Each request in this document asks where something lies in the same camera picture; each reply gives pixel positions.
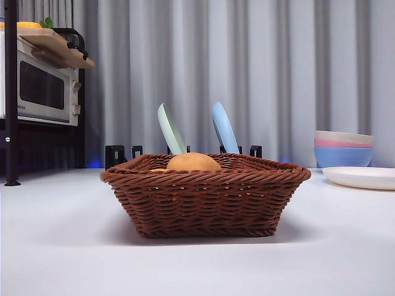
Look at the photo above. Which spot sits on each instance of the brown potato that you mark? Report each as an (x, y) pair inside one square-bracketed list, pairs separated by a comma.
[(194, 161)]

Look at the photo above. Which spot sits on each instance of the brown wicker basket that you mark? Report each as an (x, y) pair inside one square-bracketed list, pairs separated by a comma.
[(200, 203)]

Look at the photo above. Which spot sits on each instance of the light blue plate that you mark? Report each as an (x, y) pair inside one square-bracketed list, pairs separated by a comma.
[(225, 129)]

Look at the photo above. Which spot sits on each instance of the pale green plate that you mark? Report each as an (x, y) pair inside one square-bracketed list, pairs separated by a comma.
[(169, 129)]

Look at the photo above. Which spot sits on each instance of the black dish rack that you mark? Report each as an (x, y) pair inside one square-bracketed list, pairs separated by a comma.
[(114, 157)]

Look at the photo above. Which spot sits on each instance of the grey curtain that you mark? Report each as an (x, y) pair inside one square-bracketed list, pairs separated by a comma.
[(247, 61)]

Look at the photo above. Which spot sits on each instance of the pink bowl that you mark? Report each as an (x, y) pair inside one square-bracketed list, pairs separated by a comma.
[(342, 143)]

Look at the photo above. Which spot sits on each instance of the blue bowl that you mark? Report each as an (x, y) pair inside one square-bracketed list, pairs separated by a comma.
[(342, 157)]

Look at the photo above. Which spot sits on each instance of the cream bowl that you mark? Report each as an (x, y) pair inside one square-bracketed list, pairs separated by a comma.
[(342, 135)]

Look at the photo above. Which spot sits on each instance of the cream flat plate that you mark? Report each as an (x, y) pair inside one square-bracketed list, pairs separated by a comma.
[(361, 177)]

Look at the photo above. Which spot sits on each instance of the white toaster oven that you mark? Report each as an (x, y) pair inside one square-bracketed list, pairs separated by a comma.
[(43, 86)]

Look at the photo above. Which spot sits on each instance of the wooden board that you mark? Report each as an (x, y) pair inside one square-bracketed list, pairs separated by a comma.
[(55, 52)]

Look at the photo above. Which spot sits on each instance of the green leaf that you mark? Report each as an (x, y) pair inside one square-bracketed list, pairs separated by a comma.
[(47, 22)]

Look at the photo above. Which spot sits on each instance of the yellow fruit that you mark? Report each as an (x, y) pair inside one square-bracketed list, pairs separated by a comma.
[(27, 24)]

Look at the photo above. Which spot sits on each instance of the black metal shelf frame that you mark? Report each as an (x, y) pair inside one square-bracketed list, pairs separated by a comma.
[(11, 123)]

